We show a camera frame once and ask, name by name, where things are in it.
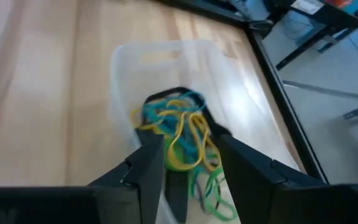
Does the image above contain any black metal table frame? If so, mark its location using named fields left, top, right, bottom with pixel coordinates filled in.
left=274, top=0, right=358, bottom=72

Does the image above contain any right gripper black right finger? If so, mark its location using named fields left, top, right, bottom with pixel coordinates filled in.
left=218, top=134, right=326, bottom=224

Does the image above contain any clear plastic bin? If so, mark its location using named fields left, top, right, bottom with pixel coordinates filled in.
left=108, top=39, right=301, bottom=224

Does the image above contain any black table edge rail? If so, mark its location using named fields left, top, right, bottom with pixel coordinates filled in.
left=154, top=0, right=329, bottom=185

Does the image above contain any yellow rubber band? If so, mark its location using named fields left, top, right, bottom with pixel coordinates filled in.
left=130, top=98, right=186, bottom=131
left=165, top=110, right=205, bottom=172
left=187, top=112, right=224, bottom=171

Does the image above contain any teal rubber band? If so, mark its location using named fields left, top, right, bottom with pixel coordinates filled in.
left=141, top=90, right=206, bottom=128

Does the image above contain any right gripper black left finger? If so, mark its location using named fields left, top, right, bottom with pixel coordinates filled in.
left=87, top=132, right=166, bottom=224

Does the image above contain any white paper label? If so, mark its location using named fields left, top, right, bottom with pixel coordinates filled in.
left=290, top=0, right=325, bottom=16

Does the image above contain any blue rubber band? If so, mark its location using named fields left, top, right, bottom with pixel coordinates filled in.
left=171, top=130, right=203, bottom=167

